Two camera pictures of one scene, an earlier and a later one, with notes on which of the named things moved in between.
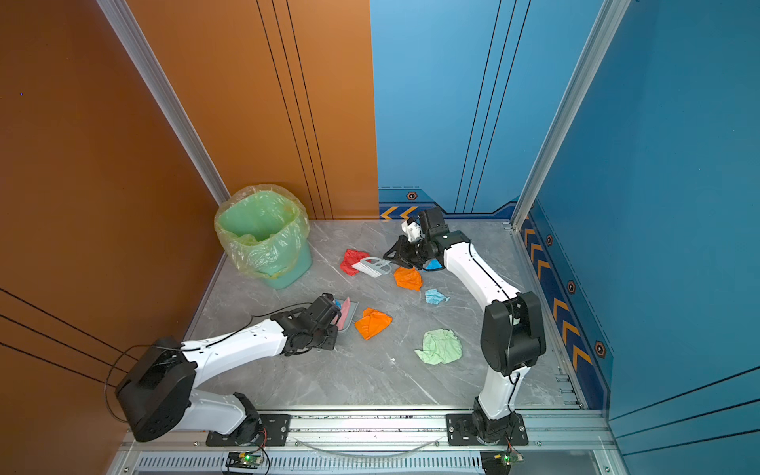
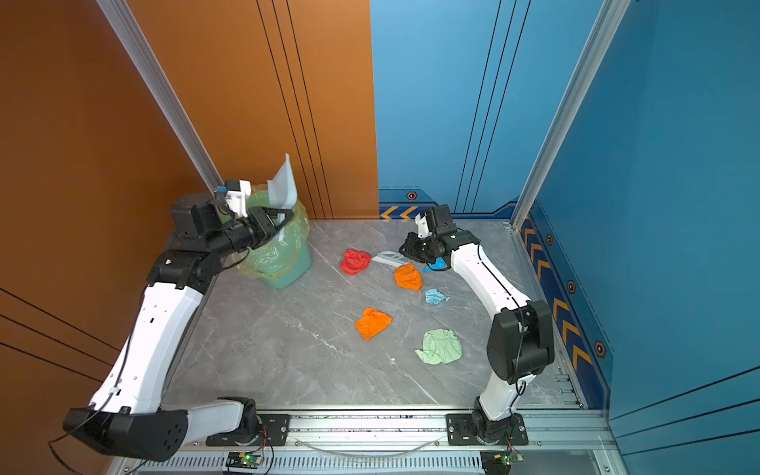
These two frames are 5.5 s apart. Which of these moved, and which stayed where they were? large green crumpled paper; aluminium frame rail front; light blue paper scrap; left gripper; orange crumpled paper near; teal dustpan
Moved: left gripper; teal dustpan
Stayed: orange crumpled paper near; large green crumpled paper; light blue paper scrap; aluminium frame rail front
